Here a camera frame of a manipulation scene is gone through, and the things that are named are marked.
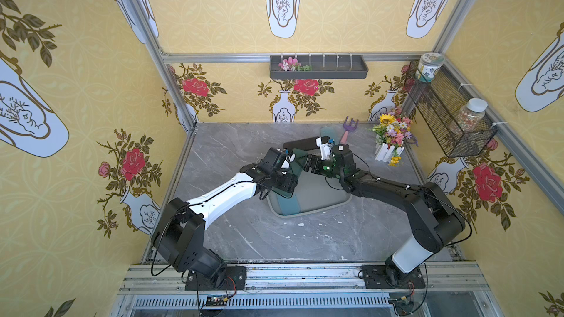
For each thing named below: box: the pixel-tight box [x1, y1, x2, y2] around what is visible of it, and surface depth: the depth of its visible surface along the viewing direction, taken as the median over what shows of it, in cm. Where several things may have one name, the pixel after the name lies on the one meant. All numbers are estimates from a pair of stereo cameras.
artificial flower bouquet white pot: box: [369, 107, 419, 167], surface depth 98 cm
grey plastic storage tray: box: [265, 169, 354, 218], surface depth 87 cm
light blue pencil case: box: [320, 126, 339, 144], surface depth 119 cm
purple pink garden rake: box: [340, 115, 360, 145], surface depth 122 cm
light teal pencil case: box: [276, 194, 301, 216], surface depth 92 cm
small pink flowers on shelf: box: [278, 56, 313, 72], surface depth 89 cm
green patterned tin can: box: [414, 52, 446, 83], surface depth 87 cm
